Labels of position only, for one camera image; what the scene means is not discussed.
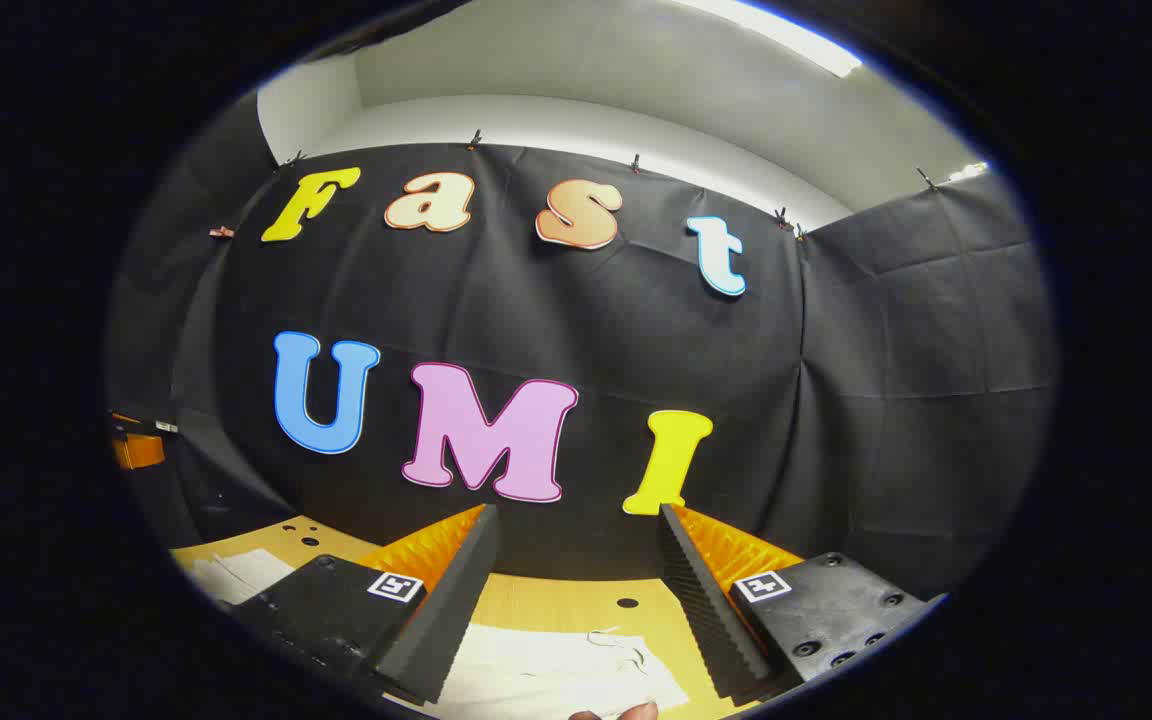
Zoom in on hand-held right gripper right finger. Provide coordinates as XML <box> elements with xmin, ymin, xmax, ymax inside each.
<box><xmin>660</xmin><ymin>503</ymin><xmax>943</xmax><ymax>703</ymax></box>

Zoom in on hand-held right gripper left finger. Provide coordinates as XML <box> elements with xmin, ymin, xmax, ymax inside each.
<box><xmin>221</xmin><ymin>503</ymin><xmax>502</xmax><ymax>706</ymax></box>

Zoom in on white jeans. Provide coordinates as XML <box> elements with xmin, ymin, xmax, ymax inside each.
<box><xmin>186</xmin><ymin>547</ymin><xmax>693</xmax><ymax>720</ymax></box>

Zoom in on black backdrop cloth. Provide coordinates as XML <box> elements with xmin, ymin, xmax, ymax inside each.
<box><xmin>104</xmin><ymin>95</ymin><xmax>1059</xmax><ymax>601</ymax></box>

